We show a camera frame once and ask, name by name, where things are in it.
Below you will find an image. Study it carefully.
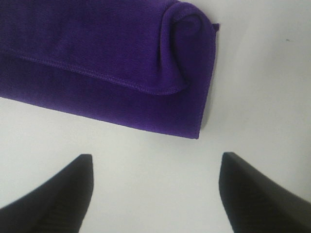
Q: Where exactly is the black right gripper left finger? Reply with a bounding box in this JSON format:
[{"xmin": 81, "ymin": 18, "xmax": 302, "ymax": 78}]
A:
[{"xmin": 0, "ymin": 154, "xmax": 94, "ymax": 233}]

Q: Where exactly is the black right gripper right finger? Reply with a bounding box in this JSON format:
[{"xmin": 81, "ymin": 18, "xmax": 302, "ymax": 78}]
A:
[{"xmin": 219, "ymin": 152, "xmax": 311, "ymax": 233}]

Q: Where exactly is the purple towel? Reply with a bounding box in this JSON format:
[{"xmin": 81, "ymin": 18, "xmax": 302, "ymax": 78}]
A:
[{"xmin": 0, "ymin": 0, "xmax": 219, "ymax": 139}]

